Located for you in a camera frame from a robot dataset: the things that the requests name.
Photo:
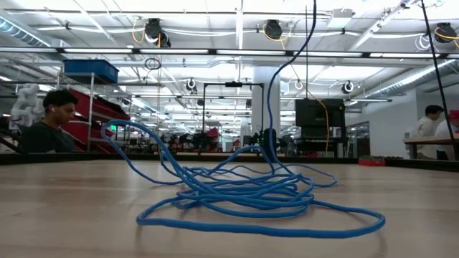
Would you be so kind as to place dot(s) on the white building column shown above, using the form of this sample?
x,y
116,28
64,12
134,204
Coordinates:
x,y
261,89

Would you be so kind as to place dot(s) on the small red box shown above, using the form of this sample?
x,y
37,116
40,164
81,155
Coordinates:
x,y
372,162

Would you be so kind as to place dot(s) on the long light bar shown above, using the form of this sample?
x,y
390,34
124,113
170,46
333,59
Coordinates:
x,y
172,51

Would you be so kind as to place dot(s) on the black monitor on cart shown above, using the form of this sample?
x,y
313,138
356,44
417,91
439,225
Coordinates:
x,y
315,113

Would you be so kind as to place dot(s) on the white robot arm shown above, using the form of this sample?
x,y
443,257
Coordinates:
x,y
27,104

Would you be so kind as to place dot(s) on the blue storage bin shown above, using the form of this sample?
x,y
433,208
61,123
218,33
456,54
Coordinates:
x,y
89,68

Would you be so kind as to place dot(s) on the thin black diagonal rod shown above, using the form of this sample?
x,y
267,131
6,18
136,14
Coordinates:
x,y
440,86

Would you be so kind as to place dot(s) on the black background robot station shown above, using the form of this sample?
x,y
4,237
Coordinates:
x,y
233,85

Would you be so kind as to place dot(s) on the metal shelf with red bins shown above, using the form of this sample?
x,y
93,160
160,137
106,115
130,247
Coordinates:
x,y
104,111

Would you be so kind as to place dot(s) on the wooden table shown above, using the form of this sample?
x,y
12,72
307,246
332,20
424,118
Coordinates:
x,y
423,139

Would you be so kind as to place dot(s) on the person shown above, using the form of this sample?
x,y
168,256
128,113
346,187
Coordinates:
x,y
450,132
46,136
426,129

